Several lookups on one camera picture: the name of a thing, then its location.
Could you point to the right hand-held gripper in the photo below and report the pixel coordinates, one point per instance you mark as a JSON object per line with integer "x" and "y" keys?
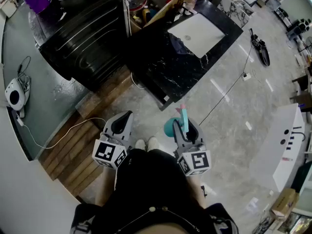
{"x": 197, "y": 161}

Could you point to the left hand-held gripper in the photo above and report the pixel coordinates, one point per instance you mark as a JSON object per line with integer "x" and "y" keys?
{"x": 104, "y": 152}

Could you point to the person's right forearm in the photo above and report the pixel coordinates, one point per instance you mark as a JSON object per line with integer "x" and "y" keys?
{"x": 197, "y": 191}

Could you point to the person's left forearm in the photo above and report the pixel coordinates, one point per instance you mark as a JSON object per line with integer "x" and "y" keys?
{"x": 106, "y": 186}

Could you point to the yellow bottle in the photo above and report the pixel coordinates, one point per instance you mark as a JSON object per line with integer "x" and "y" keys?
{"x": 146, "y": 16}

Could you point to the person's white shoes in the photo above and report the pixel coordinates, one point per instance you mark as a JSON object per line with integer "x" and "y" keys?
{"x": 146, "y": 144}

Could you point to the person's black clothing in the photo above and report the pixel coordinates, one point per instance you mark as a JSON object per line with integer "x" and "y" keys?
{"x": 151, "y": 179}

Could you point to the wooden step platform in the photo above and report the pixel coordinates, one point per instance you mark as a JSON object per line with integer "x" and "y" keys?
{"x": 73, "y": 160}

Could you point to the black marble table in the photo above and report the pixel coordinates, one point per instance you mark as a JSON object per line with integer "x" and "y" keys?
{"x": 170, "y": 77}

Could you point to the white power strip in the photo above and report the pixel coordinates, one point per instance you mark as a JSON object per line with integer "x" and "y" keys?
{"x": 246, "y": 76}

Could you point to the white cabinet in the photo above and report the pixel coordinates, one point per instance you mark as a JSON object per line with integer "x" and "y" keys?
{"x": 280, "y": 150}

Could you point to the dark cloth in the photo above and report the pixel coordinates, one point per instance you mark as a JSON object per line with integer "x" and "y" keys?
{"x": 179, "y": 44}

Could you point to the white plug adapter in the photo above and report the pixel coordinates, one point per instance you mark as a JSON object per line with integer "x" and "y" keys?
{"x": 20, "y": 121}

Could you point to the white sink basin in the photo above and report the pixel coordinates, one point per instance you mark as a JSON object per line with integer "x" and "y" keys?
{"x": 200, "y": 33}

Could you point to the white flat board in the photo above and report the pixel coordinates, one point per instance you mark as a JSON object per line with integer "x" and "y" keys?
{"x": 126, "y": 16}

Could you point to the white round device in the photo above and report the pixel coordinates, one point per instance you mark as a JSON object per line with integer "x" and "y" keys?
{"x": 14, "y": 95}

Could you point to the black floor device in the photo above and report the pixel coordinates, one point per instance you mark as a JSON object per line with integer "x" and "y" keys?
{"x": 263, "y": 52}

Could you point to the small cardboard box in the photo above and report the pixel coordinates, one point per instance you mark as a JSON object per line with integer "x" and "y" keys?
{"x": 284, "y": 203}

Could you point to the dark wooden chair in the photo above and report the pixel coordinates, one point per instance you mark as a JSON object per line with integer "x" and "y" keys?
{"x": 302, "y": 86}

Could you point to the silver faucet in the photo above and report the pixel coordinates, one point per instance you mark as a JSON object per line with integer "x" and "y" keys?
{"x": 189, "y": 10}

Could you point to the large cardboard box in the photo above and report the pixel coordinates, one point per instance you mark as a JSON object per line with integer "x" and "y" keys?
{"x": 168, "y": 7}

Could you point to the white marble counter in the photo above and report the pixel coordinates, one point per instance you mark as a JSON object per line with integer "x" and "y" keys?
{"x": 234, "y": 11}

